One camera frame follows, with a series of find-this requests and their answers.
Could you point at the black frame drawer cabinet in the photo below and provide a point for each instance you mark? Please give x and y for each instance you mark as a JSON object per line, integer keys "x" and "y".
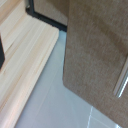
{"x": 50, "y": 20}

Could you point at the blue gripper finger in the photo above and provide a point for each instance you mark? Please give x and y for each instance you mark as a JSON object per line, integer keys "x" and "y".
{"x": 1, "y": 53}

